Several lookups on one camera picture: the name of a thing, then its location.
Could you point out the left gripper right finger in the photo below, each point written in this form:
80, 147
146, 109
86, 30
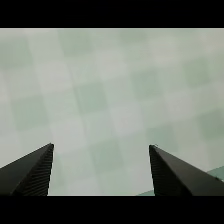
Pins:
178, 178

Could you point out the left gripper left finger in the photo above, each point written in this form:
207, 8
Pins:
31, 174

